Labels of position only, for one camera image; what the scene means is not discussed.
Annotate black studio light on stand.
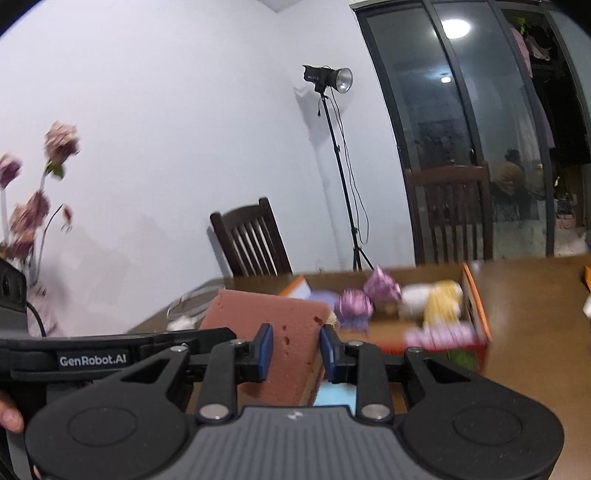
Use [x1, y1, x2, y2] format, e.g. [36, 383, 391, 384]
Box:
[302, 65, 376, 271]

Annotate dark sliding glass door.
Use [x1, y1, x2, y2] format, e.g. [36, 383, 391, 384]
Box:
[351, 0, 591, 259]

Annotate dark wooden slatted chair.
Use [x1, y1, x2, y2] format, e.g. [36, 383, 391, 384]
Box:
[405, 161, 495, 265]
[210, 198, 294, 278]

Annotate white charger with cable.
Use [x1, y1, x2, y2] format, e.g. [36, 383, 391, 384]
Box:
[165, 282, 222, 331]

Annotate dried pink rose bouquet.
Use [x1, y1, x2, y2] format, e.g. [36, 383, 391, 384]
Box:
[0, 122, 81, 280]

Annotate pink rectangular sponge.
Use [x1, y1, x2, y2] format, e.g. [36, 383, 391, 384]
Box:
[198, 290, 336, 408]

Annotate person's left hand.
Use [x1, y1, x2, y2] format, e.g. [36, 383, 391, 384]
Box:
[0, 391, 25, 433]

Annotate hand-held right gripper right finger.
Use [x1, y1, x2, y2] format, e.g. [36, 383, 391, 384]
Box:
[320, 324, 485, 423]

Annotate black cable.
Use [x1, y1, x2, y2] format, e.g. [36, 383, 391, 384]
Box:
[25, 300, 48, 337]

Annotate red cardboard box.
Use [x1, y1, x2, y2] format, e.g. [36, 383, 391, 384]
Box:
[277, 262, 491, 377]

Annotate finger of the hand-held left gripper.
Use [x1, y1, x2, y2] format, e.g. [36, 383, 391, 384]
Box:
[148, 327, 238, 355]

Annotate yellow alpaca plush toy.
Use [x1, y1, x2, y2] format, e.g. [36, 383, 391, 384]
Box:
[422, 279, 464, 329]

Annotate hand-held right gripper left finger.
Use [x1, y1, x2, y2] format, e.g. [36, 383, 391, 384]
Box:
[106, 324, 274, 424]

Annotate purple knitted cloth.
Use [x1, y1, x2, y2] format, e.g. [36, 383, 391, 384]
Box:
[405, 322, 481, 350]

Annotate white plush toy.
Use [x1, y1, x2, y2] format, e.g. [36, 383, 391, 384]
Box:
[399, 284, 437, 320]

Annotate pink speckled vase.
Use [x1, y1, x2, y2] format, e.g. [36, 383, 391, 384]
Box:
[25, 277, 63, 337]

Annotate hanging clothes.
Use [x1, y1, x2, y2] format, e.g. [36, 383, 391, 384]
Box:
[508, 14, 557, 148]

